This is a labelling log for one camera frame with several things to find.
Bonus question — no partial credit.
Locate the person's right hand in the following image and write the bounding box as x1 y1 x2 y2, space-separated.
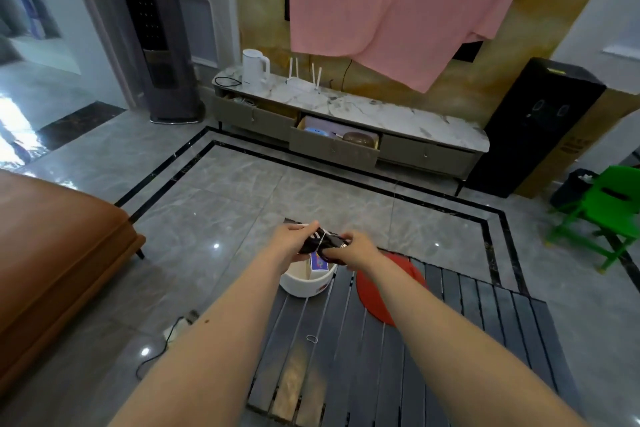
320 231 384 273

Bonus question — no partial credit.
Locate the person's left hand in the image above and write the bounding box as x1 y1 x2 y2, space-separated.
271 221 321 267

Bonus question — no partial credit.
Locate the black bundle with rubber band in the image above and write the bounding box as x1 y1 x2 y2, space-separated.
298 233 352 265

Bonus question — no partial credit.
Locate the person's left forearm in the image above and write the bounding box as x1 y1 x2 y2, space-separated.
107 248 300 427

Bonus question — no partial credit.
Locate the person's right forearm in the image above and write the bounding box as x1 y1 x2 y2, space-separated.
358 254 592 427

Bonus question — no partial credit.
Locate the white round plastic tub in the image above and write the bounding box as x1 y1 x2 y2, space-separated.
279 259 337 299

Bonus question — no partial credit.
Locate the red round lid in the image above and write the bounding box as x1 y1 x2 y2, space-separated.
355 253 429 328

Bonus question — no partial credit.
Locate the open grey cabinet drawer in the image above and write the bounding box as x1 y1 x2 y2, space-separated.
289 114 382 172

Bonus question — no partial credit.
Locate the brown round pouch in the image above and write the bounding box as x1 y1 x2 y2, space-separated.
342 131 376 148

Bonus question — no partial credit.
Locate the purple flat box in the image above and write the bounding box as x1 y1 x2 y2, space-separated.
303 116 379 141

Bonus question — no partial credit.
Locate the marble top grey tv cabinet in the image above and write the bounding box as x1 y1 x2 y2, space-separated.
212 66 491 197

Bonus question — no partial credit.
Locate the white router with antennas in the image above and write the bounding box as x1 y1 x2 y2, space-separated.
284 57 324 95

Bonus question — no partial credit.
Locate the white electric kettle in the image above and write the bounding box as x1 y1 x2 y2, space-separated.
242 49 271 87

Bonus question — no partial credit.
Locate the black water dispenser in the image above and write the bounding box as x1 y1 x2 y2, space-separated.
465 57 608 198

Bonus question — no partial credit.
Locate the pink hanging cloth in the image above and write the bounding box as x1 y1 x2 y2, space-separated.
283 0 542 94

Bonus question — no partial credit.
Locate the black waste bin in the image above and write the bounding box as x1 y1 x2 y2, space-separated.
549 168 600 212

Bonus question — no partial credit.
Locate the dark tower air conditioner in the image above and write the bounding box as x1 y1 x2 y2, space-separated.
106 0 206 124

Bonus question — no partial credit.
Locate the brown leather sofa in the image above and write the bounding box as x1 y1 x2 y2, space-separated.
0 169 147 395

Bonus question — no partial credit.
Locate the green plastic chair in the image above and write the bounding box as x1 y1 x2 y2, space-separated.
545 165 640 274

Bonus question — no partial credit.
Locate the brown cardboard box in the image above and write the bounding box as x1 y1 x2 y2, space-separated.
515 88 640 199

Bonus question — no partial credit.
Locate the black power cable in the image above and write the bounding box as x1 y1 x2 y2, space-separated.
135 323 181 381

